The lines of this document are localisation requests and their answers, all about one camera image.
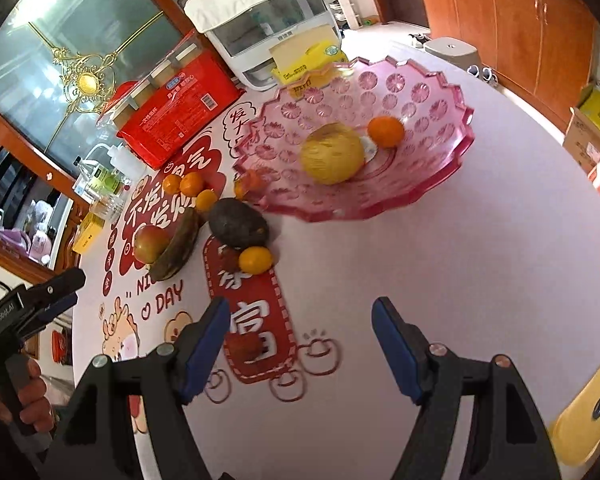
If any pink printed tablecloth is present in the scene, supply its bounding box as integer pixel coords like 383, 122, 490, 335
72, 24, 600, 480

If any yellow orange tangerine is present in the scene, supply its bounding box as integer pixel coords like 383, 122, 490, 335
238, 246, 274, 275

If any small tangerine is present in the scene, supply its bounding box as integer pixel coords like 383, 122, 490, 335
195, 188, 219, 214

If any dark avocado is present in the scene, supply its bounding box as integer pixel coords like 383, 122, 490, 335
208, 198, 270, 249

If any yellow plastic stool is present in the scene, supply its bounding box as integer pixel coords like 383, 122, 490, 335
548, 367, 600, 467

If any white rice dispenser appliance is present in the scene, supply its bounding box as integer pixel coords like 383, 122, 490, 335
204, 0, 341, 91

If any clear drinking glass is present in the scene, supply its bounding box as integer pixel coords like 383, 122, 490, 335
90, 188, 130, 224

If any cardboard box with bags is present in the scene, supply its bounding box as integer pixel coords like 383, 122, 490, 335
562, 82, 600, 174

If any red green apple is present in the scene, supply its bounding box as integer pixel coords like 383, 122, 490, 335
133, 224, 171, 264

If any green label plastic bottle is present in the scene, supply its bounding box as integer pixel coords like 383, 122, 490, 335
73, 157, 123, 204

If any red paper cup package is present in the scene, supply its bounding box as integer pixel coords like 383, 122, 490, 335
96, 32, 242, 170

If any pink glass fruit bowl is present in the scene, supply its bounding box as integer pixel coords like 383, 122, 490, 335
234, 56, 475, 222

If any frosted glass sliding door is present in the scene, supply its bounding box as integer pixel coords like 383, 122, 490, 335
0, 0, 182, 174

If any overripe brown banana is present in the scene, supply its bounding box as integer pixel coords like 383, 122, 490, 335
149, 208, 201, 282

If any yellow tissue box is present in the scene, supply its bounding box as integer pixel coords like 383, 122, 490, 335
270, 25, 349, 100

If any yellow pear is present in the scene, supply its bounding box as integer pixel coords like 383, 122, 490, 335
300, 122, 365, 185

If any white squeeze bottle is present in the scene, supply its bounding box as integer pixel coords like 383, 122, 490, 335
83, 143, 147, 181

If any white round stool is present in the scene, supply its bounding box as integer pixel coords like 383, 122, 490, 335
424, 37, 482, 72

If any yellow tin box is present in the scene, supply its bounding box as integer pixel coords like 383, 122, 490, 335
72, 212, 105, 255

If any orange wooden cabinet wall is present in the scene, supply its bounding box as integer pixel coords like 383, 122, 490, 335
424, 0, 598, 129

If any person left hand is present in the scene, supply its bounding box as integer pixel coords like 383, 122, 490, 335
0, 359, 55, 432

